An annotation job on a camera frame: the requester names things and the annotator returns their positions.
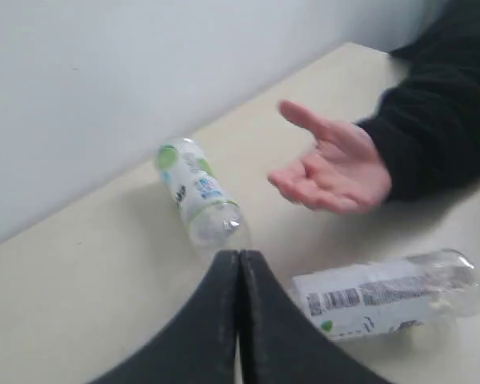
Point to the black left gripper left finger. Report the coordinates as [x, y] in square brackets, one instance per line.
[198, 344]

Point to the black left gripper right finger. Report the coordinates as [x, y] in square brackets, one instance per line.
[278, 344]

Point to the white label clear bottle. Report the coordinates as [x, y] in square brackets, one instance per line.
[379, 298]

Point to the black sleeved forearm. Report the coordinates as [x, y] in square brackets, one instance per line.
[427, 128]

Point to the green label clear bottle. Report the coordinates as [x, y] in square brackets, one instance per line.
[212, 218]

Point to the person's open bare hand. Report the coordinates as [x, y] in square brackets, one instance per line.
[343, 173]

